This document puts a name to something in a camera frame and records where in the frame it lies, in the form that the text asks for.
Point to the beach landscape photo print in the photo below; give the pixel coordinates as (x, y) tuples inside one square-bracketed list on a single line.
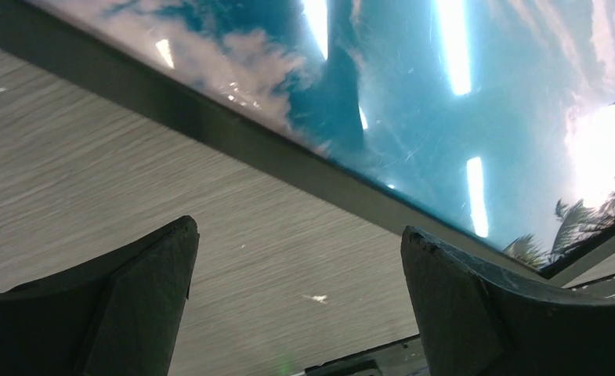
[(496, 117)]

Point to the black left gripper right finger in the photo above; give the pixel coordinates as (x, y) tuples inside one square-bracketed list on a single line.
[(477, 318)]

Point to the light wooden picture frame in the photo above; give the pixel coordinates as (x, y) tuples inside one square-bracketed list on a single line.
[(59, 47)]

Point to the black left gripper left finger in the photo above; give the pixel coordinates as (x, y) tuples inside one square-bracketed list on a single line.
[(117, 314)]

